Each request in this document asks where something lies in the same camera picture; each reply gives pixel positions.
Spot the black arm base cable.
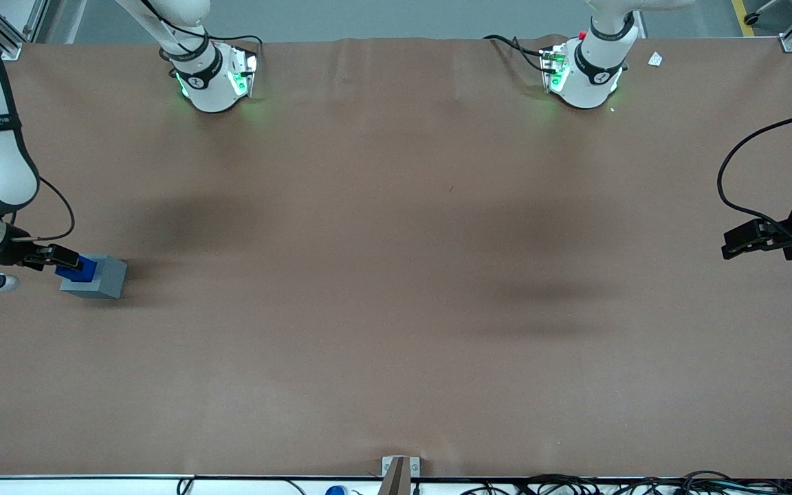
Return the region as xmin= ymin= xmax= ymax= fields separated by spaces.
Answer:
xmin=483 ymin=34 xmax=549 ymax=74
xmin=142 ymin=0 xmax=263 ymax=69

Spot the gray metal bracket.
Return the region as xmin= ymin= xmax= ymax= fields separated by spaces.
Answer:
xmin=382 ymin=456 xmax=421 ymax=479

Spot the black left arm base cable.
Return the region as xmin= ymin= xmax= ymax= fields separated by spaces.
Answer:
xmin=483 ymin=34 xmax=549 ymax=74

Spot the black cable tangle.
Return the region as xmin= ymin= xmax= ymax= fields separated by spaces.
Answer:
xmin=461 ymin=471 xmax=792 ymax=495

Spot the blue plastic part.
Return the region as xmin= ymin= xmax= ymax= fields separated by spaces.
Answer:
xmin=55 ymin=260 xmax=98 ymax=284

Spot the brown camera post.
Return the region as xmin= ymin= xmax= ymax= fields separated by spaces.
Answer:
xmin=377 ymin=457 xmax=412 ymax=495

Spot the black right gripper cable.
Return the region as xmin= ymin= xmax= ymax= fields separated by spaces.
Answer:
xmin=11 ymin=177 xmax=76 ymax=242

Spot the black right arm base cable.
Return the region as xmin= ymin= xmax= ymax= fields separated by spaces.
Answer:
xmin=142 ymin=0 xmax=263 ymax=69

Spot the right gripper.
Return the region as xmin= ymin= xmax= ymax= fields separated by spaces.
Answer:
xmin=0 ymin=229 xmax=81 ymax=274

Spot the long black left gripper cable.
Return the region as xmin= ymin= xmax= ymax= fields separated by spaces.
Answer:
xmin=716 ymin=109 xmax=792 ymax=228

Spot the black caster wheel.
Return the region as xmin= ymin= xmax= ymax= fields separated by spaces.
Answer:
xmin=743 ymin=0 xmax=782 ymax=27

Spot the gray square base block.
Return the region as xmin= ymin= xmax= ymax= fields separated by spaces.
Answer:
xmin=60 ymin=255 xmax=128 ymax=299

